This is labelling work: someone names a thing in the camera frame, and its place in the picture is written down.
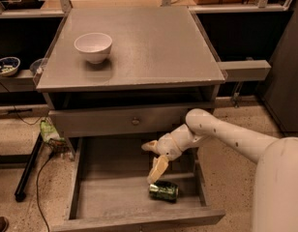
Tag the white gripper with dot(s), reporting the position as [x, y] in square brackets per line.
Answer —
[167, 144]

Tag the green soda can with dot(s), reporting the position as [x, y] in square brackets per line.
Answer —
[164, 190]

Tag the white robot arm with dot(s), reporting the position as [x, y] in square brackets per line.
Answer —
[275, 189]

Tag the closed grey top drawer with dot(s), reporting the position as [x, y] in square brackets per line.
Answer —
[118, 120]

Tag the round drawer knob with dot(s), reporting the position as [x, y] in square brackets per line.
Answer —
[135, 121]

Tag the open grey middle drawer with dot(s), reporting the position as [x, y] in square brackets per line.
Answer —
[110, 192]

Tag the grey wooden drawer cabinet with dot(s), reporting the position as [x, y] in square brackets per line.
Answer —
[158, 56]

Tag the green snack bag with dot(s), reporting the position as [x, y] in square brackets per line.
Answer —
[50, 135]

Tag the white ceramic bowl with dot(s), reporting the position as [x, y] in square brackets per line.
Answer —
[93, 47]

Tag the black metal bar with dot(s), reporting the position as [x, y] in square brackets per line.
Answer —
[20, 190]

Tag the clear glass bowl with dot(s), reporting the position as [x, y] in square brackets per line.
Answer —
[38, 66]

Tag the grey left low shelf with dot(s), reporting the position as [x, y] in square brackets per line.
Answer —
[22, 81]

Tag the brown shoe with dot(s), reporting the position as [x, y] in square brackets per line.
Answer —
[3, 224]

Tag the blue patterned bowl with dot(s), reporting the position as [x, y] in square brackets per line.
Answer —
[9, 66]

